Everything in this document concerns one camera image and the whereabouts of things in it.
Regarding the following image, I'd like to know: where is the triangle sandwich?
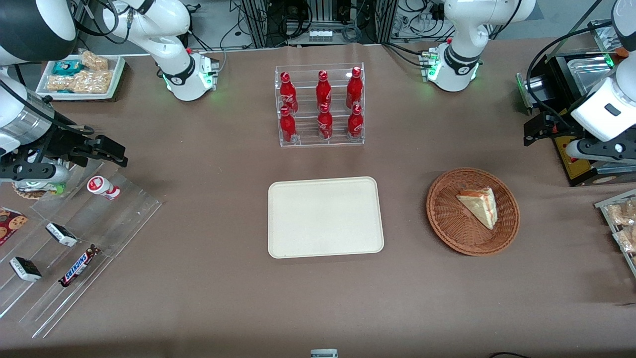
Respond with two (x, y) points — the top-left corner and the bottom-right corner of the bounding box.
(456, 186), (498, 230)

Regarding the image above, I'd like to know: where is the steel tray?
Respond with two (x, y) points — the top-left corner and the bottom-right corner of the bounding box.
(588, 20), (622, 51)

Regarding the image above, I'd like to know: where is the aluminium frame rack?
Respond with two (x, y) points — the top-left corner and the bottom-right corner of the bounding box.
(241, 0), (398, 48)

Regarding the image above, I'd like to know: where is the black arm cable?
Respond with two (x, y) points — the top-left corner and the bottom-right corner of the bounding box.
(0, 80), (95, 136)
(526, 20), (616, 121)

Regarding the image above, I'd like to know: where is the white snack tray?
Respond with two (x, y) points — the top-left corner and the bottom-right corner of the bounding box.
(36, 54), (126, 100)

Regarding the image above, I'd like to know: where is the white red yogurt bottle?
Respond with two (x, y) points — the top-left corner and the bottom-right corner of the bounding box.
(86, 176), (121, 201)

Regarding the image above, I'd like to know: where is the large rice cracker packet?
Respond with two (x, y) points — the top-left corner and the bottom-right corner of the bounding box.
(47, 70), (114, 94)

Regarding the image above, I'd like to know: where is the teal snack packet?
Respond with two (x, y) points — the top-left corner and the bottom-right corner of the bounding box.
(52, 60), (82, 76)

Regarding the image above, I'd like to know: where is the cream rectangular tray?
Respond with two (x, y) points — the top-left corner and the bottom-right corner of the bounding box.
(267, 176), (385, 259)

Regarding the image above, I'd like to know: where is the clear snack bag tray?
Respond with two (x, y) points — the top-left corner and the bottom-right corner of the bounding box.
(595, 189), (636, 277)

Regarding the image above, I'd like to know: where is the red cola bottle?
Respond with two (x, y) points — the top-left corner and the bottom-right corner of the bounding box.
(346, 67), (364, 109)
(316, 70), (332, 107)
(347, 104), (364, 140)
(279, 106), (298, 144)
(318, 103), (334, 141)
(279, 72), (299, 114)

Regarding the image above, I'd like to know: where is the clear acrylic bottle rack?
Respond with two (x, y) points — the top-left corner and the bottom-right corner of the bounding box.
(274, 63), (366, 148)

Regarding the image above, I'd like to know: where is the snickers chocolate bar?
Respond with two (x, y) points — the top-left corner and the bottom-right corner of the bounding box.
(59, 245), (101, 288)

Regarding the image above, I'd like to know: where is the small wicker coaster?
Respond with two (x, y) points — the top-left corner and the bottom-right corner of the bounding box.
(12, 181), (48, 200)

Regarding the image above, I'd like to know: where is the brown wicker basket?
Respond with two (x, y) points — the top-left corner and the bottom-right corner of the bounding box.
(426, 168), (521, 257)

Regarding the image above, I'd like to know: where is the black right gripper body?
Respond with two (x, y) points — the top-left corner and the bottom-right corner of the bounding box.
(34, 125), (104, 168)

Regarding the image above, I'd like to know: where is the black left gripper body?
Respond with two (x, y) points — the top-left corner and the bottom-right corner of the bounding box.
(539, 111), (586, 146)

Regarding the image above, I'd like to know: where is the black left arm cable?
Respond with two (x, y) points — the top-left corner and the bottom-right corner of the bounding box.
(526, 20), (616, 121)

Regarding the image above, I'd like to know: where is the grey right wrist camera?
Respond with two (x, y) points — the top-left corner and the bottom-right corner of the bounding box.
(0, 162), (70, 183)

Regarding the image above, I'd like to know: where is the chocolate chip cookie pack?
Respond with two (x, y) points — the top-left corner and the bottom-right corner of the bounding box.
(0, 207), (29, 246)

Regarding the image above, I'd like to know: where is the black white snack bar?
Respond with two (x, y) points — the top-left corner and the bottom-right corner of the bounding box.
(45, 222), (79, 248)
(9, 257), (43, 283)

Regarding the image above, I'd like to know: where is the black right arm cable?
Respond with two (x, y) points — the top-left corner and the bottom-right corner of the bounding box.
(0, 80), (95, 136)

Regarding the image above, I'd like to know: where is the green white cup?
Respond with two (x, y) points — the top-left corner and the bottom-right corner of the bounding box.
(27, 180), (67, 195)

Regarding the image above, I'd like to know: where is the clear bag of crackers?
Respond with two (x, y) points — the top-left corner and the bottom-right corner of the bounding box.
(614, 226), (636, 254)
(607, 199), (636, 227)

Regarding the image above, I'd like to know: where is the small rice cracker packet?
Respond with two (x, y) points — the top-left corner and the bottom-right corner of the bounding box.
(79, 50), (109, 71)

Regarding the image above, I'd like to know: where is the clear acrylic stepped display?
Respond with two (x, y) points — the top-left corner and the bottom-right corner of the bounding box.
(0, 159), (163, 340)

